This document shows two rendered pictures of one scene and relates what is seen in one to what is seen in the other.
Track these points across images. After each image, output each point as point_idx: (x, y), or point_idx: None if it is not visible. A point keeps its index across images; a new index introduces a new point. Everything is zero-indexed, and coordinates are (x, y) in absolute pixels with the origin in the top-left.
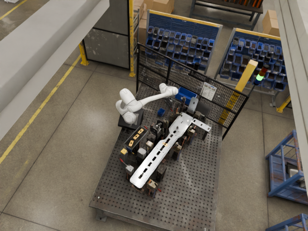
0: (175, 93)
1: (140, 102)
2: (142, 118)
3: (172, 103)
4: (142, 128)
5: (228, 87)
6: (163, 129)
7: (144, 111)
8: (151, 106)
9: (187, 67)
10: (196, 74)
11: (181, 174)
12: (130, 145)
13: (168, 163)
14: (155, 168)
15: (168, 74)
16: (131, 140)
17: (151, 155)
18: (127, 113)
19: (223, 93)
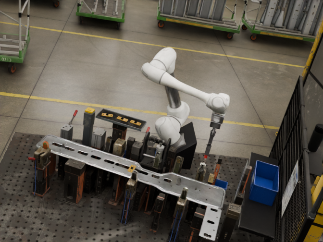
0: (211, 101)
1: (163, 72)
2: (186, 158)
3: (211, 139)
4: (142, 124)
5: (305, 180)
6: (158, 157)
7: (209, 170)
8: (227, 178)
9: (303, 123)
10: (301, 143)
11: (90, 231)
12: (102, 114)
13: (109, 211)
14: (75, 159)
15: (287, 140)
16: (113, 115)
17: (101, 154)
18: (168, 117)
19: (297, 201)
